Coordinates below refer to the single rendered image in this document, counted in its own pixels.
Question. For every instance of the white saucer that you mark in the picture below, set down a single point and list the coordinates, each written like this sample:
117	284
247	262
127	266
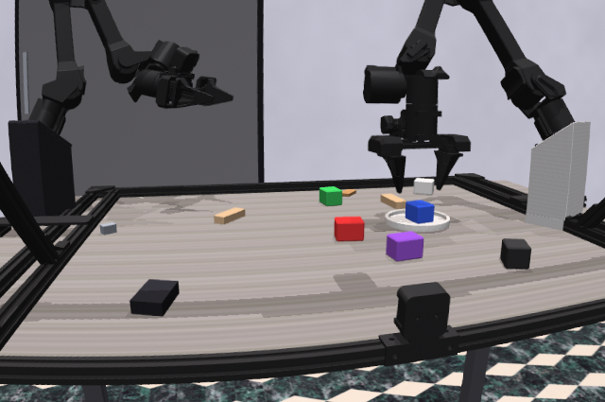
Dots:
397	219

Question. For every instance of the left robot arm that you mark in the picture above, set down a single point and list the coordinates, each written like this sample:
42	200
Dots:
65	93

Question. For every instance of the purple block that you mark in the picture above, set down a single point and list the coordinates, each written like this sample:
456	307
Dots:
405	246

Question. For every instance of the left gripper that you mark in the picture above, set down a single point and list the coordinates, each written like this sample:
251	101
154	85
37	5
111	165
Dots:
182	95

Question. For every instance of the red block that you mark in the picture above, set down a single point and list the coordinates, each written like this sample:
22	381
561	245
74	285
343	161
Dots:
349	229

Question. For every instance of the blue block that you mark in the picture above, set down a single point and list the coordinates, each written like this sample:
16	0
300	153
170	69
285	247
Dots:
420	211

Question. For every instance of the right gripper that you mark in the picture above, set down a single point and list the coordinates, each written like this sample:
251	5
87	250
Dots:
421	124

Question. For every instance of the green block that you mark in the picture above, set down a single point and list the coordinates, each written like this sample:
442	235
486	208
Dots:
330	196

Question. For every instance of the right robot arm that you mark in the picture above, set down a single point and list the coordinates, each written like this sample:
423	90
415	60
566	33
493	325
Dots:
525	85

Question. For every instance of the white block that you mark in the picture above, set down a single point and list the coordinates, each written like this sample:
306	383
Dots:
424	186

